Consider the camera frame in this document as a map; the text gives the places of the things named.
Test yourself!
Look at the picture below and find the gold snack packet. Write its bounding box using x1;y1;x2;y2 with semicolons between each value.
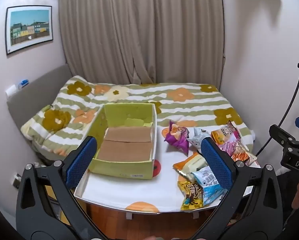
177;181;205;211

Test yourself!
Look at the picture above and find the framed wall picture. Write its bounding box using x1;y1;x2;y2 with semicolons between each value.
5;5;54;55

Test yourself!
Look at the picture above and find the green cardboard box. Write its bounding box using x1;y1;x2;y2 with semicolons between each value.
86;102;157;180

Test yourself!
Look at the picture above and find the purple snack packet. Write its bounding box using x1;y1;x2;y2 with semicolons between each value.
164;120;190;155

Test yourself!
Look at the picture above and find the silver snack packet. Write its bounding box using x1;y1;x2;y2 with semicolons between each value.
186;127;211;153

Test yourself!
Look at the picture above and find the light blue snack packet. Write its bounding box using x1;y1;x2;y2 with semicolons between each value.
191;165;227;207

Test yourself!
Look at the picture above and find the orange sticks snack packet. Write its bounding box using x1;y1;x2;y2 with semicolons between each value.
231;142;258;166

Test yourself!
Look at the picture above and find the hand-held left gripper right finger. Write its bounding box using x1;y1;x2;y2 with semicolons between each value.
189;137;284;240

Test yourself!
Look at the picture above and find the orange white snack bag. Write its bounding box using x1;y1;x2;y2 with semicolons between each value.
211;120;241;145

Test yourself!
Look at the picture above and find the white wall switch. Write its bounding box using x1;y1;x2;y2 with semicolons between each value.
5;85;17;97

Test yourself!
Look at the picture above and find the grey headboard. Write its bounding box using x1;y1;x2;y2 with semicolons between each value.
6;64;72;130

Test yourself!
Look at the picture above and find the orange cream snack bar packet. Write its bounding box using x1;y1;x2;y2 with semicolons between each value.
173;152;210;178

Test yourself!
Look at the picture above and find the beige curtain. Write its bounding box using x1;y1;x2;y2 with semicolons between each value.
58;0;226;85

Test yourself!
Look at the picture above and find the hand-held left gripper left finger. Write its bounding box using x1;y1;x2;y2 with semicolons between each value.
16;135;107;240

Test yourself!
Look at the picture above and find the wall outlet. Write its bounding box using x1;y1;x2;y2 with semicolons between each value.
12;172;21;188

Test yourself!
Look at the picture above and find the floral striped blanket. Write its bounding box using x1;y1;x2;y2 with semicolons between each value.
21;76;255;155

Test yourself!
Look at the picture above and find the pink snack packet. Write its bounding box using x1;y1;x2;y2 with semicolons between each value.
218;140;240;157

